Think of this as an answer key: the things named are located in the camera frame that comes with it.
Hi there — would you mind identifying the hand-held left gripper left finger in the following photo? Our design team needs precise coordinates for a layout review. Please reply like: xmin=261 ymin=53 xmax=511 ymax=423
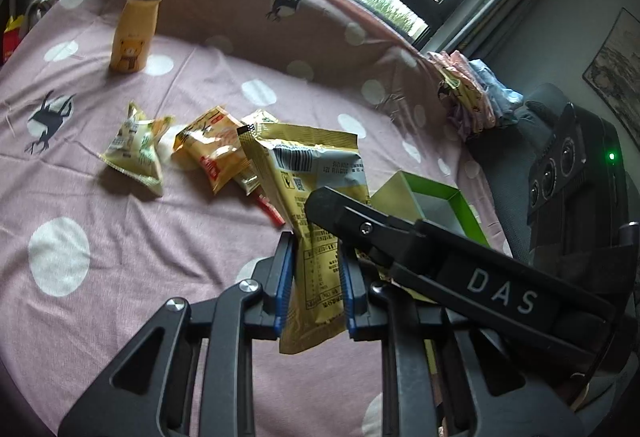
xmin=57 ymin=232 xmax=296 ymax=437

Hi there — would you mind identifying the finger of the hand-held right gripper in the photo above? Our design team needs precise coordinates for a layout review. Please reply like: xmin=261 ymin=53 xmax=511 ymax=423
xmin=305 ymin=186 xmax=437 ymax=277

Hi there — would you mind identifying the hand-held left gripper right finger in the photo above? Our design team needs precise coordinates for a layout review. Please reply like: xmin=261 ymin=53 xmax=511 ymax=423
xmin=340 ymin=251 xmax=586 ymax=437

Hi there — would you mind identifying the large yellow snack bag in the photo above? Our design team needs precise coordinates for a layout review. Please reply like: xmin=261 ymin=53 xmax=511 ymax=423
xmin=237 ymin=122 xmax=373 ymax=355

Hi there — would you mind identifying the green cardboard box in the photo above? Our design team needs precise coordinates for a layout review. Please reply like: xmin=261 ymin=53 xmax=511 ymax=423
xmin=370 ymin=169 xmax=491 ymax=248

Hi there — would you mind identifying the small yellow green snack packet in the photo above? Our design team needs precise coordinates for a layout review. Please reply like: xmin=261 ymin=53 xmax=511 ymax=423
xmin=100 ymin=102 xmax=176 ymax=198

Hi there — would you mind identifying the flat green yellow snack packet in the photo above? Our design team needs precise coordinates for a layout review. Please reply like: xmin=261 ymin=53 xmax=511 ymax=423
xmin=235 ymin=109 xmax=281 ymax=195

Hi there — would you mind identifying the orange yellow snack packet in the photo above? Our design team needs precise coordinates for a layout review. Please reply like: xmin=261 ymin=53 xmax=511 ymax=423
xmin=172 ymin=104 xmax=256 ymax=195

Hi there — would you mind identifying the pile of folded clothes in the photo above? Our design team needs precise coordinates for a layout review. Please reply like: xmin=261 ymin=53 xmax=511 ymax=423
xmin=425 ymin=49 xmax=523 ymax=142

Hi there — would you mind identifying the yellow bear bottle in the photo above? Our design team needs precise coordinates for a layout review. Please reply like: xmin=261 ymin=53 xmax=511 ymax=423
xmin=110 ymin=0 xmax=167 ymax=74

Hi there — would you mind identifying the red yellow toy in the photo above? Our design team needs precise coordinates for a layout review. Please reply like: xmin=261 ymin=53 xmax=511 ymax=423
xmin=2 ymin=14 xmax=26 ymax=62

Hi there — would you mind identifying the framed wall picture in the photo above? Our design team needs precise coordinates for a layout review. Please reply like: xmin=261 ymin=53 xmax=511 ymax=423
xmin=582 ymin=7 xmax=640 ymax=148

